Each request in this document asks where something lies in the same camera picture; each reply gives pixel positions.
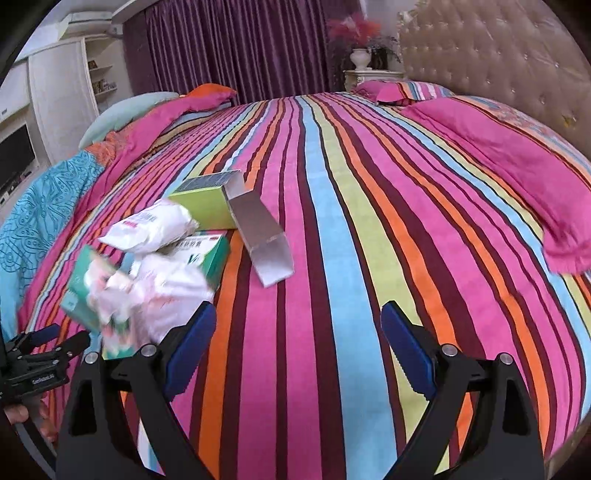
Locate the white air conditioner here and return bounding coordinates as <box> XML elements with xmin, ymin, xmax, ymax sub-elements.
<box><xmin>58</xmin><ymin>11</ymin><xmax>123</xmax><ymax>40</ymax></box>

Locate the light green pillow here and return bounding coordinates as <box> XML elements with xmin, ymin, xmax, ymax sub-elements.
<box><xmin>78</xmin><ymin>91</ymin><xmax>179</xmax><ymax>150</ymax></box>

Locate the purple curtain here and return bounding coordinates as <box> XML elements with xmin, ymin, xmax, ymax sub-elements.
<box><xmin>122</xmin><ymin>1</ymin><xmax>360</xmax><ymax>103</ymax></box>

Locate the striped colourful bed sheet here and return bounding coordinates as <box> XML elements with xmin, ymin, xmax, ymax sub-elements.
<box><xmin>17</xmin><ymin>93</ymin><xmax>590</xmax><ymax>479</ymax></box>

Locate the white vase with flowers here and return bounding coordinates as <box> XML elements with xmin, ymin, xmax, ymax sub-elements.
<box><xmin>327</xmin><ymin>11</ymin><xmax>401</xmax><ymax>71</ymax></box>

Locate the person's left hand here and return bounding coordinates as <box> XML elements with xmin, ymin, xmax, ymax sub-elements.
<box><xmin>4</xmin><ymin>401</ymin><xmax>58</xmax><ymax>443</ymax></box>

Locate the beige tufted headboard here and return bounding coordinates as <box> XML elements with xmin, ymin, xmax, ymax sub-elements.
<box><xmin>398</xmin><ymin>1</ymin><xmax>590</xmax><ymax>154</ymax></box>

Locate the black television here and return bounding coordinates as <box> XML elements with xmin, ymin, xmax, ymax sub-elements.
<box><xmin>0</xmin><ymin>125</ymin><xmax>35</xmax><ymax>193</ymax></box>

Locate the white wardrobe cabinet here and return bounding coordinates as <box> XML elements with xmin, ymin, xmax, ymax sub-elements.
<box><xmin>0</xmin><ymin>34</ymin><xmax>136</xmax><ymax>209</ymax></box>

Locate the blue pink folded quilt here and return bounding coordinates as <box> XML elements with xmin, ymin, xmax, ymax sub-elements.
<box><xmin>1</xmin><ymin>83</ymin><xmax>236</xmax><ymax>340</ymax></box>

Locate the green vitamin E box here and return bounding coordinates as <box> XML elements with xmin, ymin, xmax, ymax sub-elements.
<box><xmin>159</xmin><ymin>232</ymin><xmax>229</xmax><ymax>291</ymax></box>

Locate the green box with silver flap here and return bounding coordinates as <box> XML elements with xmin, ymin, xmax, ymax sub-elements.
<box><xmin>168</xmin><ymin>170</ymin><xmax>294</xmax><ymax>287</ymax></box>

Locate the white nightstand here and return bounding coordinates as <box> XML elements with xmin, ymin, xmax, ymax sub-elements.
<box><xmin>344</xmin><ymin>69</ymin><xmax>406</xmax><ymax>92</ymax></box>

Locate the pink striped pillow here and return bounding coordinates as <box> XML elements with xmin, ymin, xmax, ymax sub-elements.
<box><xmin>352</xmin><ymin>80</ymin><xmax>455</xmax><ymax>106</ymax></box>
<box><xmin>403</xmin><ymin>96</ymin><xmax>590</xmax><ymax>274</ymax></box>

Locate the green tissue pack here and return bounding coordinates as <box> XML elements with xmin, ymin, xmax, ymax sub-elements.
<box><xmin>60</xmin><ymin>246</ymin><xmax>136</xmax><ymax>359</ymax></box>

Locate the white toilet cover packet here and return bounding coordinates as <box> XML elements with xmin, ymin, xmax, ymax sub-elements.
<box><xmin>83</xmin><ymin>252</ymin><xmax>214</xmax><ymax>358</ymax></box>
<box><xmin>98</xmin><ymin>199</ymin><xmax>198</xmax><ymax>255</ymax></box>

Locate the far pink striped pillow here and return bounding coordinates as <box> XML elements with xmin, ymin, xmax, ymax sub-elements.
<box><xmin>352</xmin><ymin>80</ymin><xmax>455</xmax><ymax>106</ymax></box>

